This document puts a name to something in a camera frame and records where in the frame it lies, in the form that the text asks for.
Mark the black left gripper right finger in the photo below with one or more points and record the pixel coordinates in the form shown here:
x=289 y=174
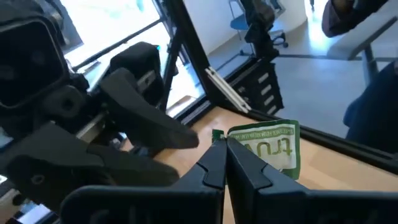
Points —
x=280 y=205

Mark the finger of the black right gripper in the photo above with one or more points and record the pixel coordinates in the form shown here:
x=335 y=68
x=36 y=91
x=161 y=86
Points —
x=140 y=118
x=77 y=168

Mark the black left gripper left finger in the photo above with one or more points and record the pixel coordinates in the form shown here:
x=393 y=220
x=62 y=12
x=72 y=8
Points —
x=140 y=205

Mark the green white Truvia packet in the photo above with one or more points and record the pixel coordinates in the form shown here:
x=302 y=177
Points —
x=276 y=146

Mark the silver aluminium extrusion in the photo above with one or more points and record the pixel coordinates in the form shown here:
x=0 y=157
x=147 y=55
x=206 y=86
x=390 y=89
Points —
x=228 y=90

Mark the black drawer unit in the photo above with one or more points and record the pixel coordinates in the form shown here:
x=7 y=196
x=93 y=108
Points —
x=261 y=90

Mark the dark navy fabric seat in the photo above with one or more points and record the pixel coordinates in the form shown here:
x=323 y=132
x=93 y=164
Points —
x=373 y=118

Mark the blue chair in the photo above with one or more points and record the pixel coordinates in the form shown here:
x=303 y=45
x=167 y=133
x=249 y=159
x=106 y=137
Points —
x=239 y=21

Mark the light grey table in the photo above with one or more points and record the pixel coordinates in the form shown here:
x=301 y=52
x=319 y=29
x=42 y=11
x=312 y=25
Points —
x=367 y=34

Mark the dark jacket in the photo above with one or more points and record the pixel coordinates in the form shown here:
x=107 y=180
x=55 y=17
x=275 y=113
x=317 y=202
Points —
x=351 y=15

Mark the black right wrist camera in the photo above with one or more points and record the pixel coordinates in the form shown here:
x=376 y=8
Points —
x=31 y=62

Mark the glass window wall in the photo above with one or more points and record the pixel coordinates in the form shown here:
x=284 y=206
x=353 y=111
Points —
x=109 y=18

